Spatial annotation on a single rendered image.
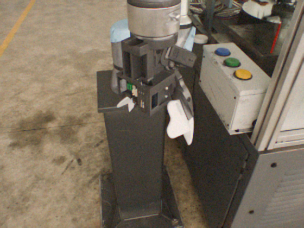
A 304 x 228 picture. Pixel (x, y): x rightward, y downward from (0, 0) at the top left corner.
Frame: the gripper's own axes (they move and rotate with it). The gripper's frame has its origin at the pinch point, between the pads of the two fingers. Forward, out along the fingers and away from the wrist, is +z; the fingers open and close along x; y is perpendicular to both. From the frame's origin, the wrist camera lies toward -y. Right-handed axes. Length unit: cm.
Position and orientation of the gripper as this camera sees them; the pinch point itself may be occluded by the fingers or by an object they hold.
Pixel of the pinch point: (159, 125)
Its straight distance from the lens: 51.2
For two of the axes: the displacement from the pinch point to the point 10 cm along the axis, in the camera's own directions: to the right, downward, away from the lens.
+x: 7.6, 4.1, -5.0
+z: 0.0, 7.8, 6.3
